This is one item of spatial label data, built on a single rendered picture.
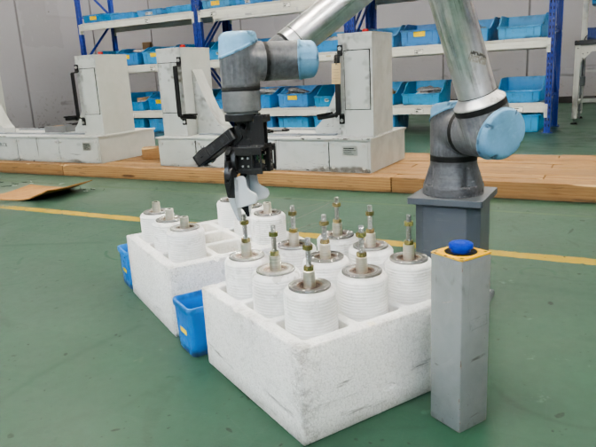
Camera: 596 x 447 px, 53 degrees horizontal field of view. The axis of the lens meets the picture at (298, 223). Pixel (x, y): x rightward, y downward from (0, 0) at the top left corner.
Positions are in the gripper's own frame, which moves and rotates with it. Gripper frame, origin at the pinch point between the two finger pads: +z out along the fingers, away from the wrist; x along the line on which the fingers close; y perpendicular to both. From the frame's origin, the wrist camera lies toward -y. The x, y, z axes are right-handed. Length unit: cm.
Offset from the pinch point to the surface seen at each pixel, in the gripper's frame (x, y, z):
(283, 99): 484, -193, 1
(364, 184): 188, -26, 31
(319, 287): -15.0, 22.1, 9.1
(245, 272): -4.5, 2.3, 11.4
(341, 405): -18.1, 26.2, 29.5
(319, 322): -17.6, 22.8, 14.4
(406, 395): -5.6, 35.2, 33.0
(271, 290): -11.5, 11.3, 11.9
